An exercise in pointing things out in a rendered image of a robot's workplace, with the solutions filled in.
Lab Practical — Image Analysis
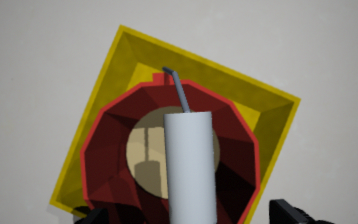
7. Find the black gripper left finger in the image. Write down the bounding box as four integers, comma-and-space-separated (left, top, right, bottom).
74, 208, 109, 224

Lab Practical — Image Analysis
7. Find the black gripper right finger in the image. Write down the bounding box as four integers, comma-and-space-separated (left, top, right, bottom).
269, 199, 334, 224

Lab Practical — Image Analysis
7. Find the red pail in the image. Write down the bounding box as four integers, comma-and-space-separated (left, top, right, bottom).
80, 66, 261, 224

